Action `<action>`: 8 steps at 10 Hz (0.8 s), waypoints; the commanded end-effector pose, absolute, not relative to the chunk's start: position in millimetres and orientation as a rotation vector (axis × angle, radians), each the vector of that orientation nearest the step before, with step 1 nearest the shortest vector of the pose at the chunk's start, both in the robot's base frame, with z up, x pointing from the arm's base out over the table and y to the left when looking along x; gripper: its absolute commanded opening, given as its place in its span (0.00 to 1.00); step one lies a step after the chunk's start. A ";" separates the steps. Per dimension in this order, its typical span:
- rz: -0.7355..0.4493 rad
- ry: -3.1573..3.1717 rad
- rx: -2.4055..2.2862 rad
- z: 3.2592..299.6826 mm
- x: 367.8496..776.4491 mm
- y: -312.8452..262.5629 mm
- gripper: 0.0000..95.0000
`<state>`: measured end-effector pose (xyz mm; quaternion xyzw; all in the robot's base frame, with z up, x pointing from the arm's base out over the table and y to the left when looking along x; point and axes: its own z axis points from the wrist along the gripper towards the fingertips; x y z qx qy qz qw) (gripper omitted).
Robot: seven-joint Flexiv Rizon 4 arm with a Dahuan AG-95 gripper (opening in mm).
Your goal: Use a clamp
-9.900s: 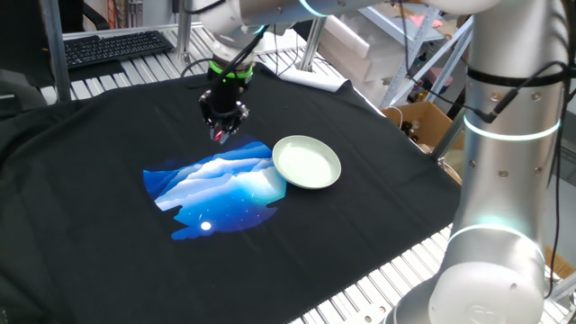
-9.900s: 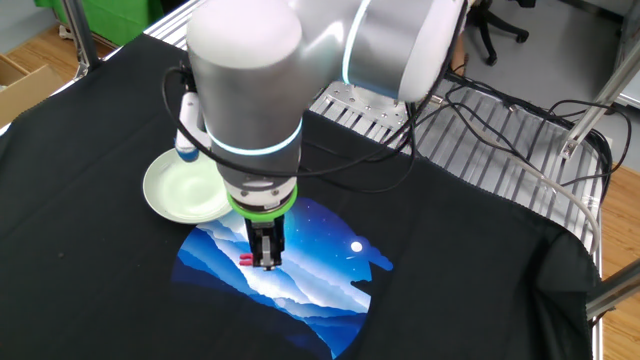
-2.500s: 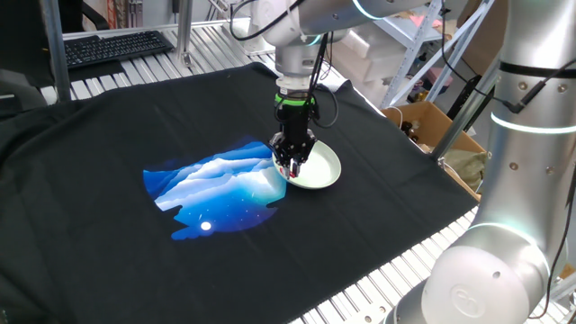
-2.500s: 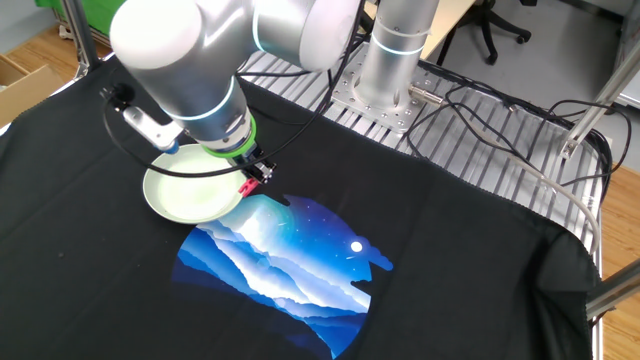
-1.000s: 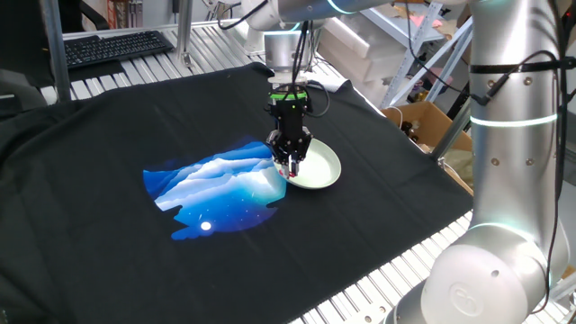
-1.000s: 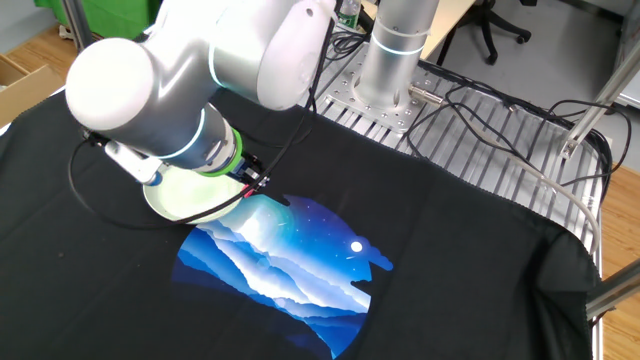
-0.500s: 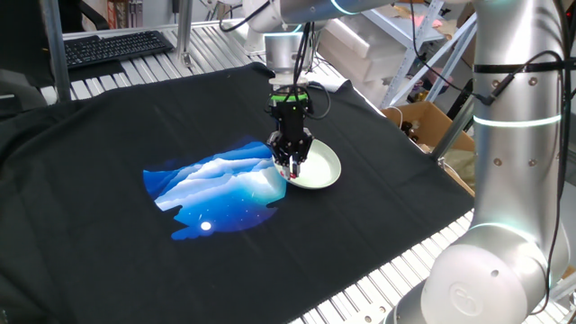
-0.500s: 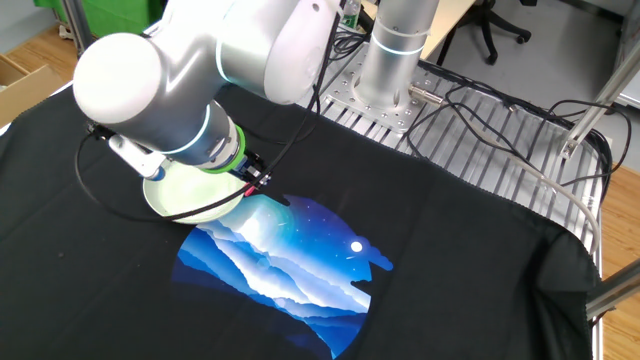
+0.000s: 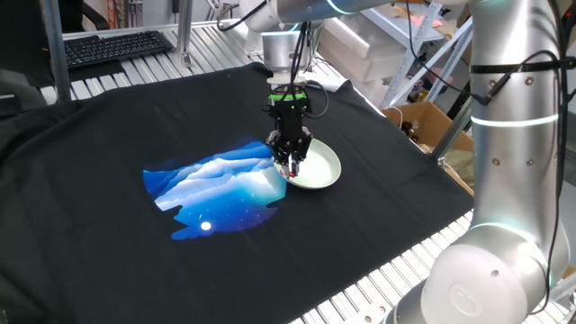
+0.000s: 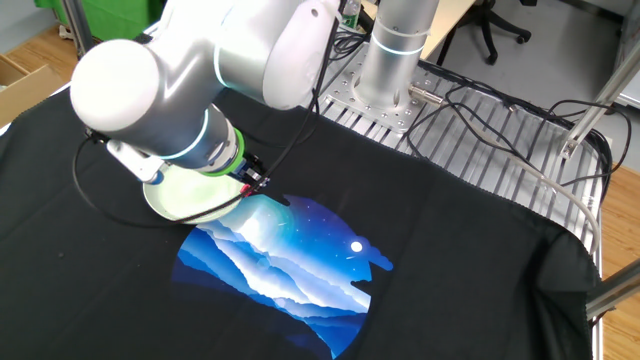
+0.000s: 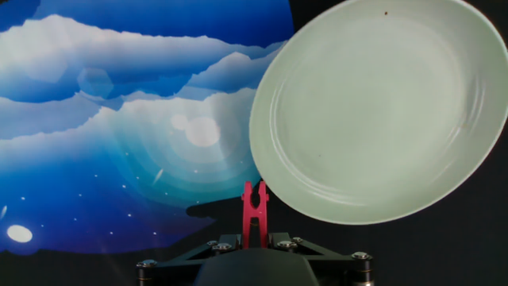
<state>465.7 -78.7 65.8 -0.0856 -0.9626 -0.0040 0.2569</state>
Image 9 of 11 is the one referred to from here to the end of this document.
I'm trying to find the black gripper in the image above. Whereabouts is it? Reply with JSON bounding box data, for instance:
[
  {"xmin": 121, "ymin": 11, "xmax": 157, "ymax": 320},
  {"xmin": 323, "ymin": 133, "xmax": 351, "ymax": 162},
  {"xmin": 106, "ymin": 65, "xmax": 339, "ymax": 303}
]
[{"xmin": 265, "ymin": 96, "xmax": 314, "ymax": 179}]

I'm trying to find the pale green plate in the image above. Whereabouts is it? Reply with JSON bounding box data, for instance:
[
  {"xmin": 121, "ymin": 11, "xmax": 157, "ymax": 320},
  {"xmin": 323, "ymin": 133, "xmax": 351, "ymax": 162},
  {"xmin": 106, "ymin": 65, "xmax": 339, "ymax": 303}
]
[{"xmin": 271, "ymin": 137, "xmax": 343, "ymax": 191}]

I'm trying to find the brown cardboard box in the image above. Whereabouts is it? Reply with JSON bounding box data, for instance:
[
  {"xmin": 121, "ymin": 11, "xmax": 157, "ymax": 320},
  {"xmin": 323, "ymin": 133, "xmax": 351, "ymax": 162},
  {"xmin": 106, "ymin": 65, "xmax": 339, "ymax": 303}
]
[{"xmin": 381, "ymin": 100, "xmax": 476, "ymax": 194}]

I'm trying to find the white metal shelf rack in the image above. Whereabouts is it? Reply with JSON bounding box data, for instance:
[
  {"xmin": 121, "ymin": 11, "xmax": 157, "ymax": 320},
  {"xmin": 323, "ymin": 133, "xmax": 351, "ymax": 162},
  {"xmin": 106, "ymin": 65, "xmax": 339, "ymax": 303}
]
[{"xmin": 359, "ymin": 0, "xmax": 478, "ymax": 109}]

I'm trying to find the olive cloth bag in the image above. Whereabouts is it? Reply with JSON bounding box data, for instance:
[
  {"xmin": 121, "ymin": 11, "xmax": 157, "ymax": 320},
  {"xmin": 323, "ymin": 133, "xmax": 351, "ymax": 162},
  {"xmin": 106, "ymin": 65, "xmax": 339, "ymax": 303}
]
[{"xmin": 443, "ymin": 148, "xmax": 476, "ymax": 193}]

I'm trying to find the black keyboard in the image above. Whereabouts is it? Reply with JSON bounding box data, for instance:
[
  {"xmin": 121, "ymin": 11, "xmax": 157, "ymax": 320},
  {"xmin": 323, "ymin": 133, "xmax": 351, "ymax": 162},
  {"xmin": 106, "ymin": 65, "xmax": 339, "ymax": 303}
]
[{"xmin": 62, "ymin": 30, "xmax": 176, "ymax": 69}]

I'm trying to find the black t-shirt with blue print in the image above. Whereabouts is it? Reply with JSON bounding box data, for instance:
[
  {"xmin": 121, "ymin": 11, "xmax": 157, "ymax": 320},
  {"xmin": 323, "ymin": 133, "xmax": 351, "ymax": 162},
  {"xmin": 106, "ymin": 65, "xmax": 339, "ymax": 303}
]
[{"xmin": 0, "ymin": 61, "xmax": 481, "ymax": 324}]

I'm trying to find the black cable bundle on arm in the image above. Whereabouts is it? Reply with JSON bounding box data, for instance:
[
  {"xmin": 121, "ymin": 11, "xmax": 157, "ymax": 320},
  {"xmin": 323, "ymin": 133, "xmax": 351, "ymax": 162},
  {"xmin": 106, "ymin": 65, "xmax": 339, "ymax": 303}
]
[{"xmin": 215, "ymin": 0, "xmax": 576, "ymax": 316}]

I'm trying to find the aluminium frame post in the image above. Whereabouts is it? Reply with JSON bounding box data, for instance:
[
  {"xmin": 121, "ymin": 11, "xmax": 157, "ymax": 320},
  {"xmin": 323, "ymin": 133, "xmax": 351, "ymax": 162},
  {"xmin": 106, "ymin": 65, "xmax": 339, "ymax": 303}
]
[
  {"xmin": 175, "ymin": 0, "xmax": 195, "ymax": 68},
  {"xmin": 429, "ymin": 101, "xmax": 473, "ymax": 161},
  {"xmin": 40, "ymin": 0, "xmax": 73, "ymax": 103}
]

